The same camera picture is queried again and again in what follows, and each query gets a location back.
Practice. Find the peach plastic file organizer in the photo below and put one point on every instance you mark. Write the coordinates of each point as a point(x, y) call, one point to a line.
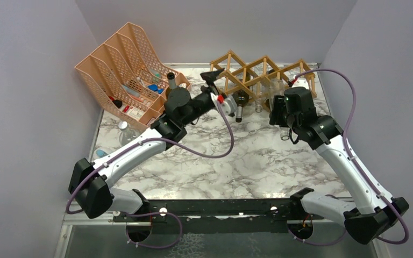
point(119, 70)

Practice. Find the wooden lattice wine rack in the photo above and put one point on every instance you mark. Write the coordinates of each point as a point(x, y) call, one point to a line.
point(260, 70)

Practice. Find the tall clear glass bottle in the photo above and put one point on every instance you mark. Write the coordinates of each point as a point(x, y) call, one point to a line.
point(258, 100)

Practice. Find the dark labelled wine bottle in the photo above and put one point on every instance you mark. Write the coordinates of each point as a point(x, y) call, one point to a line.
point(241, 98)

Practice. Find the dark green wine bottle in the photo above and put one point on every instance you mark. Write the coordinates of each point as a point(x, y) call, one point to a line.
point(272, 89)

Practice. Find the red white box in organizer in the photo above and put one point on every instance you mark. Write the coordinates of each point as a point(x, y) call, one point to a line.
point(133, 112)

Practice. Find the green wine bottle gold label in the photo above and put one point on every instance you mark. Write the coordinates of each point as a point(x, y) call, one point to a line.
point(171, 83)

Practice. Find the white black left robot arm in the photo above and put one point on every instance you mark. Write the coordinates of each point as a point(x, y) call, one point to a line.
point(92, 184)

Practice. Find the blue item in organizer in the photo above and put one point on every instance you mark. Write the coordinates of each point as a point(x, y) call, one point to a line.
point(155, 88)

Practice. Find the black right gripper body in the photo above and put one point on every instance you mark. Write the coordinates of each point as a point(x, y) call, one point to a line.
point(279, 115)

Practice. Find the round clear flask silver cap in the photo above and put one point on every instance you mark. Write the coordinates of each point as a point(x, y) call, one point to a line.
point(127, 134)

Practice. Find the clear bottle blue content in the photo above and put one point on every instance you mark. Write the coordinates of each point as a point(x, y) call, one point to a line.
point(100, 153)

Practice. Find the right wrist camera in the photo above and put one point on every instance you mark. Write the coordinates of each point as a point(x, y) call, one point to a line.
point(299, 82)

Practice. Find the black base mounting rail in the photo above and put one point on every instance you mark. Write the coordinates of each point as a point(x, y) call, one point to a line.
point(211, 216)

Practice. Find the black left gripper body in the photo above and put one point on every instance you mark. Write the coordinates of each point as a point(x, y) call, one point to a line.
point(206, 94)

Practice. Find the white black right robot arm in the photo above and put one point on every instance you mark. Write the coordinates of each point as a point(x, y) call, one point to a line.
point(373, 209)

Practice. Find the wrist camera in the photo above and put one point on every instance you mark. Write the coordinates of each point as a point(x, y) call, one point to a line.
point(226, 103)
point(299, 82)

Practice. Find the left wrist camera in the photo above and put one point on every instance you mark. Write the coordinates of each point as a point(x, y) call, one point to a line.
point(226, 103)

